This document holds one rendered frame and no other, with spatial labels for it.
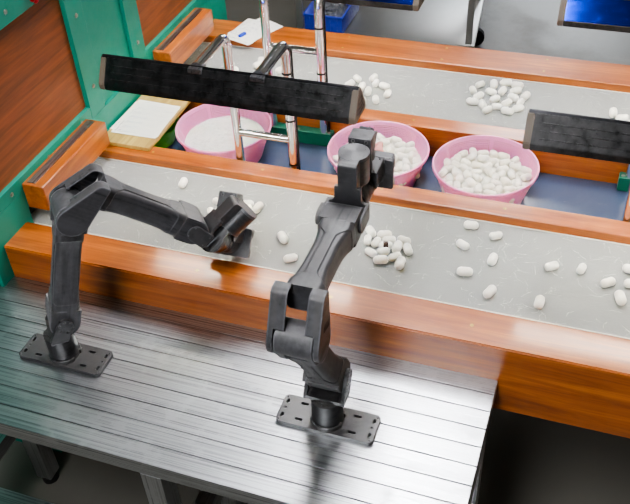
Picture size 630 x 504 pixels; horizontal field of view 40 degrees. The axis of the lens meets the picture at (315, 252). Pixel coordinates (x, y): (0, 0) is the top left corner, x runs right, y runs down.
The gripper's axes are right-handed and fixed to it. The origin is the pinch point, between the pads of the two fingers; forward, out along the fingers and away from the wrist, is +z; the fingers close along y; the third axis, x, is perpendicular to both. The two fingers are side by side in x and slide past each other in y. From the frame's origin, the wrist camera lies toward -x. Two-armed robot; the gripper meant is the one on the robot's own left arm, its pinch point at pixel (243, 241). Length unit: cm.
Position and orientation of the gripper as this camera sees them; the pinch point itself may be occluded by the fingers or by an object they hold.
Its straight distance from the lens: 201.6
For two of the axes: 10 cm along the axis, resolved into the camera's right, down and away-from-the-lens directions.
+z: 2.7, 0.1, 9.6
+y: -9.5, -1.8, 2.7
